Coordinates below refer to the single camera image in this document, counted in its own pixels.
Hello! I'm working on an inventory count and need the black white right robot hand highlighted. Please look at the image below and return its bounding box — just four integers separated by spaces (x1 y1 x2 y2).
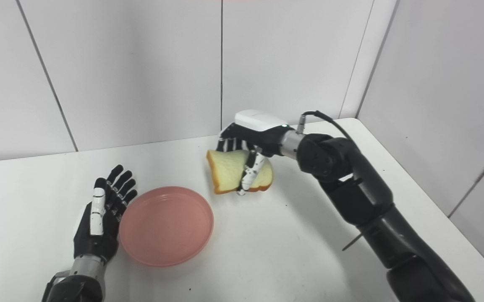
216 110 295 196

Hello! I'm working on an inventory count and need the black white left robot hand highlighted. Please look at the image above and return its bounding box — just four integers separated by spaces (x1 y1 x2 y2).
73 164 138 264

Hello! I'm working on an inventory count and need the slice of white bread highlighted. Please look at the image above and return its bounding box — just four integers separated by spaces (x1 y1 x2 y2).
206 149 274 195

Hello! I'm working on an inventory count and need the pink round plate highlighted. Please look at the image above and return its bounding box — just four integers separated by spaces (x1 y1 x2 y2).
119 187 215 267

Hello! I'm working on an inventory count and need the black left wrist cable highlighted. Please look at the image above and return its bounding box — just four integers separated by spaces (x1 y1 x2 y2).
42 271 71 302

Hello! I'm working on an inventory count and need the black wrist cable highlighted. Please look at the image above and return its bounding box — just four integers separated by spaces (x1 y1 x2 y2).
42 271 71 302
296 110 353 143

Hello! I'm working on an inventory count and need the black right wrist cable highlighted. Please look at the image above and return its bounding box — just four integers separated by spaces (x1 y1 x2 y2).
296 110 353 143

